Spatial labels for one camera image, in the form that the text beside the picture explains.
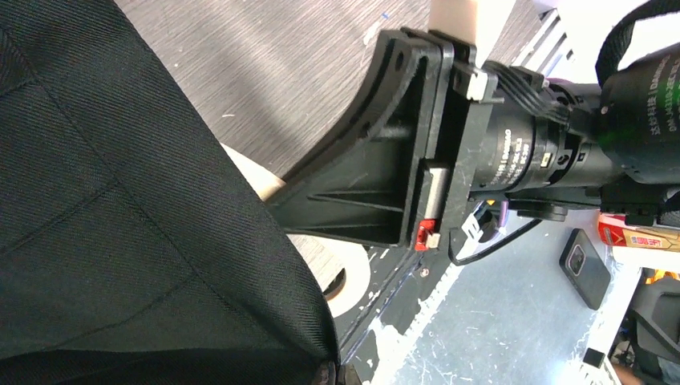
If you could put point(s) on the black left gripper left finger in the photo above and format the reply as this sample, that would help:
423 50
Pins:
326 374

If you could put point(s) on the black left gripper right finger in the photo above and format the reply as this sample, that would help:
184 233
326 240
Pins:
347 375

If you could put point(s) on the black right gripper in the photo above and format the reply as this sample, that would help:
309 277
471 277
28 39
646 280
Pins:
427 135

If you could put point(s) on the cream hanger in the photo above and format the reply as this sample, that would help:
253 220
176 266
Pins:
327 258

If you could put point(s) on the black garment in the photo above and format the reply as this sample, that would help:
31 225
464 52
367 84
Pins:
133 251

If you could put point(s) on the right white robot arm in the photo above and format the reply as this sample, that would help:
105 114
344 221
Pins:
635 126

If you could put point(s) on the black smartphone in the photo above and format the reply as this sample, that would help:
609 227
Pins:
585 269

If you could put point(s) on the red and gold box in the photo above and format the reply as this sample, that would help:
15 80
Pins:
613 231

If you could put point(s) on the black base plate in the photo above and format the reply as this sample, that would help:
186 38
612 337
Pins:
404 292

